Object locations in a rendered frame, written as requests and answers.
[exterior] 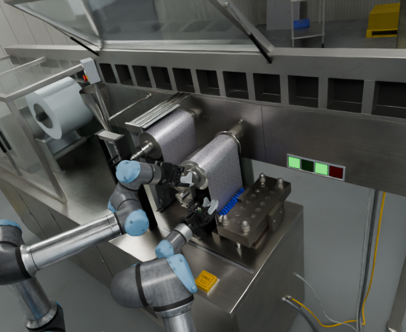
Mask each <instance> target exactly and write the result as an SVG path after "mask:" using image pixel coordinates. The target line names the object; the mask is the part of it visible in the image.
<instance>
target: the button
mask: <svg viewBox="0 0 406 332"><path fill-rule="evenodd" d="M216 281H217V277H216V276H214V275H212V274H210V273H208V272H207V271H204V270H203V271H202V273H201V274H200V275H199V276H198V277H197V278H196V280H195V283H196V286H197V287H198V288H199V289H202V290H203V291H205V292H209V291H210V289H211V288H212V287H213V285H214V284H215V283H216Z"/></svg>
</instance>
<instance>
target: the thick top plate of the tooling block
mask: <svg viewBox="0 0 406 332"><path fill-rule="evenodd" d="M265 177H266V182H260V181H259V178H258V179H257V180H256V182H255V183H254V184H253V185H252V186H251V188H252V192H251V193H250V194H249V195H248V196H247V197H246V199H245V200H244V201H243V202H242V203H241V202H237V203H236V204H235V205H234V206H233V207H232V208H231V209H230V211H229V212H228V213H227V214H226V216H228V219H229V221H230V224H229V225H228V226H223V225H222V224H221V223H222V222H219V223H218V224H217V230H218V234H219V235H221V236H223V237H225V238H228V239H229V240H232V241H234V242H237V243H239V244H242V245H243V246H246V247H248V248H250V247H251V245H252V244H253V242H254V241H255V240H256V239H257V237H258V236H259V234H260V233H261V232H262V231H263V229H264V228H265V226H266V225H267V224H268V214H269V212H270V211H271V210H272V208H273V207H274V206H275V205H276V204H277V202H278V201H279V202H282V203H283V202H284V201H285V200H286V198H287V197H288V195H290V193H291V183H290V182H287V181H284V180H283V182H284V187H283V188H278V187H277V179H275V178H272V177H267V176H265ZM243 221H247V222H248V224H249V227H250V231H248V232H243V231H242V230H241V225H242V222H243Z"/></svg>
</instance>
